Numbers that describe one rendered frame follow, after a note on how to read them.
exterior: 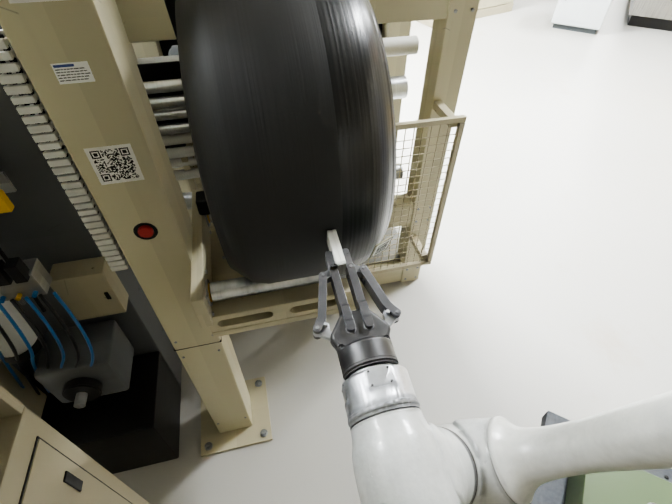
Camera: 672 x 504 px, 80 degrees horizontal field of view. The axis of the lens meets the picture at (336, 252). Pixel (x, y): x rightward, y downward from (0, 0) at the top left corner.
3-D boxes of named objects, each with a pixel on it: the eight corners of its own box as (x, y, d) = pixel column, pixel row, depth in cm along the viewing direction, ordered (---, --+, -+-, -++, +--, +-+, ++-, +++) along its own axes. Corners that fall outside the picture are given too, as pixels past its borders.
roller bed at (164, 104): (152, 187, 120) (113, 88, 99) (156, 160, 130) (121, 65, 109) (220, 178, 123) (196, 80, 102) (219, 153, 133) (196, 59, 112)
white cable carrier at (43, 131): (111, 272, 89) (-26, 41, 55) (115, 256, 93) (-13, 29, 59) (133, 268, 90) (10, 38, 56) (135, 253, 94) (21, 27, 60)
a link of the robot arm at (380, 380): (351, 418, 45) (339, 367, 48) (347, 437, 52) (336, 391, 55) (428, 399, 46) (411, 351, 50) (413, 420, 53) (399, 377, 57)
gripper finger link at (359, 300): (364, 327, 54) (374, 325, 54) (346, 260, 61) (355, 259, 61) (362, 339, 57) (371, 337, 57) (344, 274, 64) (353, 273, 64)
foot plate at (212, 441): (201, 457, 151) (200, 455, 150) (201, 390, 170) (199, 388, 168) (272, 439, 156) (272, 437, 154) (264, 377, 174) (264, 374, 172)
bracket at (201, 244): (200, 328, 91) (189, 302, 84) (200, 216, 118) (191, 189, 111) (216, 325, 91) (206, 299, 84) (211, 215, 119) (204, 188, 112)
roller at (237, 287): (206, 283, 94) (209, 302, 94) (203, 283, 90) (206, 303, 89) (351, 258, 100) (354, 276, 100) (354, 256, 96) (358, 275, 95)
